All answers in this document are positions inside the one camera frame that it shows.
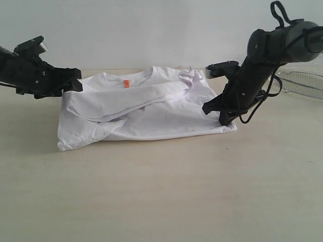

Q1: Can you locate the white t-shirt red logo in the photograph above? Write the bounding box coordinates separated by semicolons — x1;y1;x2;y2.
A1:
58;66;237;151

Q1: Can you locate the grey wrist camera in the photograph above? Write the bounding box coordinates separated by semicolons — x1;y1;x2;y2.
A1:
205;60;240;79
14;35;47;55

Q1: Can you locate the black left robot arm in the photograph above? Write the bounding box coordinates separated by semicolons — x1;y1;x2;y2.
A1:
1;48;83;99

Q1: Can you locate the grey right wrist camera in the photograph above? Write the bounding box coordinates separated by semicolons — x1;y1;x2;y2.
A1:
205;60;240;79

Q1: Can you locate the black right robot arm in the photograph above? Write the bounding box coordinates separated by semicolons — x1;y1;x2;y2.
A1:
202;21;322;126

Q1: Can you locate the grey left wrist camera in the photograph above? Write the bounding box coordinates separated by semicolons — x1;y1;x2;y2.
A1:
14;35;47;55

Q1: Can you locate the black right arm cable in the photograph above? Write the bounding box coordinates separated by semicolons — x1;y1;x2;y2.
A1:
234;1;321;124

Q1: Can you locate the metal wire mesh basket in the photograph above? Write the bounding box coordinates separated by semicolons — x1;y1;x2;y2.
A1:
276;53;322;99

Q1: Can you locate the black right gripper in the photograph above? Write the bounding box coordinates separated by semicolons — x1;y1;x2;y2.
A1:
202;83;255;126

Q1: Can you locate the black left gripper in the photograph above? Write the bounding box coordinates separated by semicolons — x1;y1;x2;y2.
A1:
14;58;83;99

